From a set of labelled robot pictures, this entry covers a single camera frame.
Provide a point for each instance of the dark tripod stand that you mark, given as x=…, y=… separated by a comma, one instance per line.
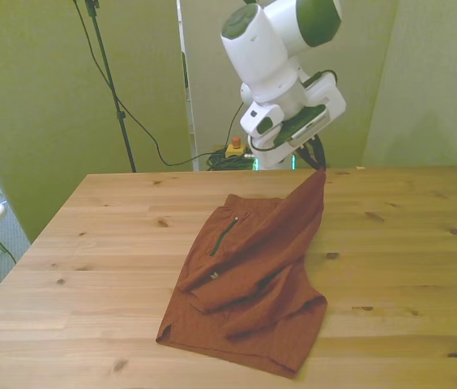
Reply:
x=109, y=77

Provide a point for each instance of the white partition edge strip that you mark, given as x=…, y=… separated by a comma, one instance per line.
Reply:
x=188, y=101

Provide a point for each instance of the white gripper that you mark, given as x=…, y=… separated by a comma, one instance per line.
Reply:
x=261, y=121

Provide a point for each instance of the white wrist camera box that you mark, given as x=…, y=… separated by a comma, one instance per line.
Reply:
x=327, y=97

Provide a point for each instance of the rust orange shorts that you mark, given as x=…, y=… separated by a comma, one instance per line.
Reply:
x=253, y=283

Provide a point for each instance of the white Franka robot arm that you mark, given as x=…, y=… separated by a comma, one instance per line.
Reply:
x=261, y=52

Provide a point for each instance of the yellow emergency stop button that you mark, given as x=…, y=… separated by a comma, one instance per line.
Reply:
x=236, y=149

